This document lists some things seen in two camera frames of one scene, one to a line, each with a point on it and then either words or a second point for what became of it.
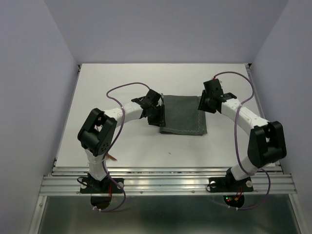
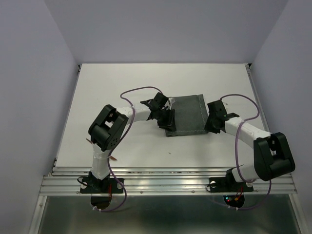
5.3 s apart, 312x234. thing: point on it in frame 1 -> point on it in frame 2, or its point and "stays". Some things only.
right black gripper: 202,106 -> 208,127
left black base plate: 91,185 stays
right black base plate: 229,184 stays
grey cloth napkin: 182,116 stays
